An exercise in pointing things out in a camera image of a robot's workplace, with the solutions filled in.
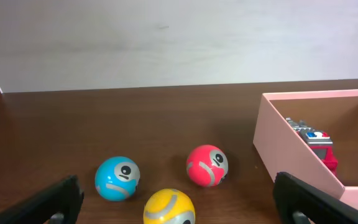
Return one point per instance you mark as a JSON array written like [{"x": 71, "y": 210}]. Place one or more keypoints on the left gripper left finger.
[{"x": 58, "y": 203}]

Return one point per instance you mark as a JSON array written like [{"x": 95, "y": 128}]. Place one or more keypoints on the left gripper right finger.
[{"x": 299, "y": 202}]

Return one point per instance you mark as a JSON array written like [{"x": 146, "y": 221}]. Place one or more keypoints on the blue toy ball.
[{"x": 117, "y": 178}]

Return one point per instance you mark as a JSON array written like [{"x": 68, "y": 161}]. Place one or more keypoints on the red fire truck grey ladder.
[{"x": 318, "y": 141}]

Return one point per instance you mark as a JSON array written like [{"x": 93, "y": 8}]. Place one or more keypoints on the red toy ball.
[{"x": 207, "y": 165}]

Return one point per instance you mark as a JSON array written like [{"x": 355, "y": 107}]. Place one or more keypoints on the pink open box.
[{"x": 282, "y": 149}]

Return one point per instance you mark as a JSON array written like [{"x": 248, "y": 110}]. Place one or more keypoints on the yellow toy ball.
[{"x": 169, "y": 206}]

